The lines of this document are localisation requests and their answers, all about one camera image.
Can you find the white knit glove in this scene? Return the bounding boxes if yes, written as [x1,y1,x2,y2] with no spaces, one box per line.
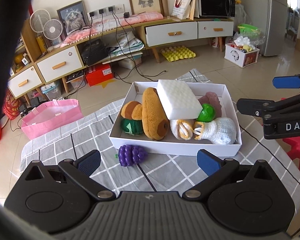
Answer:
[193,118,237,145]

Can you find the purple toy grapes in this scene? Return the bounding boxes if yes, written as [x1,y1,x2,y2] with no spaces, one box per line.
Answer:
[117,145,148,167]

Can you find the white yellow-cuff glove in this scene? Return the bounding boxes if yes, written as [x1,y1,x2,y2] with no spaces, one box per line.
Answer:
[170,119,194,140]

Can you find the green yellow toy corn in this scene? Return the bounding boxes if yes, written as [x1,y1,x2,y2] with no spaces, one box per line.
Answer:
[197,103,216,122]

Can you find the dark green felt plush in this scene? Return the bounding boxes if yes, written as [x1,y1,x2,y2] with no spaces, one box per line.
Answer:
[120,119,143,135]

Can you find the mauve towel cloth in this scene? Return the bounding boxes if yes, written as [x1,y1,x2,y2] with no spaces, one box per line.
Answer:
[198,92,222,118]

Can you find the brown plush animal toy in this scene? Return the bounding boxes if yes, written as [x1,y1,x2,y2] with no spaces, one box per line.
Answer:
[120,87,170,140]

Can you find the white sponge block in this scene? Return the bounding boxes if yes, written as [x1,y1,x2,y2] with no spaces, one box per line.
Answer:
[157,80,203,120]

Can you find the white toy carton box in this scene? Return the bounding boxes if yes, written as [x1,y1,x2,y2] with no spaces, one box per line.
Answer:
[224,43,260,68]

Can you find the grey checked tablecloth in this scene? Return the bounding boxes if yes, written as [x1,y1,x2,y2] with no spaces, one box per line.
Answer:
[20,68,300,213]

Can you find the white cardboard box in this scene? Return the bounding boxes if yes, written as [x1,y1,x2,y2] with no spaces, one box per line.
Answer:
[109,82,242,157]

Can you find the pink shopping bag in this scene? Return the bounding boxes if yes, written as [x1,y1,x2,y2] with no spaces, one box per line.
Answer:
[21,99,83,140]

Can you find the green plastic basket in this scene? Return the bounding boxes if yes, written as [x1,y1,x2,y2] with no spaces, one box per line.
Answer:
[237,23,261,36]

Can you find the silver refrigerator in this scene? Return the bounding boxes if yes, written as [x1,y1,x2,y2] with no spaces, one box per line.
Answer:
[241,0,288,57]

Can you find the clear storage bin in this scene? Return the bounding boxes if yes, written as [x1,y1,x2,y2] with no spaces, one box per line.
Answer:
[40,80,62,100]

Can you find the red shoe box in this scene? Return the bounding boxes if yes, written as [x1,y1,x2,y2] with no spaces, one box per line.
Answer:
[85,63,114,88]

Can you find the black microwave oven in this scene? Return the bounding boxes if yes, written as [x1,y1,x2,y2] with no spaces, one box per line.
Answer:
[199,0,236,17]

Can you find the wooden white TV cabinet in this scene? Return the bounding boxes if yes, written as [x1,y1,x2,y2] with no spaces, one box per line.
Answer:
[8,17,234,99]

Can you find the yellow egg tray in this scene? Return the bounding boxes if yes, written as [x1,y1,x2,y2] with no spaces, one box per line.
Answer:
[160,46,196,62]

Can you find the black printer device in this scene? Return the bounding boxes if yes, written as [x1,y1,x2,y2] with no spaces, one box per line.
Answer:
[79,38,108,66]

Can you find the white desk fan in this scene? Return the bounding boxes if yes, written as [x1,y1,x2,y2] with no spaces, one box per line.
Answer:
[43,19,63,48]
[30,9,51,33]

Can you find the pink cushion mat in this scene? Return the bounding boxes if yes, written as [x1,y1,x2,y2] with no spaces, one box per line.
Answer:
[61,12,164,48]

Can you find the framed cat picture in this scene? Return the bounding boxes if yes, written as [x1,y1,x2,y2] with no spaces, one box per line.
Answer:
[57,0,90,36]

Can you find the white red-handle tote bag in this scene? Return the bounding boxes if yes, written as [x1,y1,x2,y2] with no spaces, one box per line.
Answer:
[171,0,192,20]

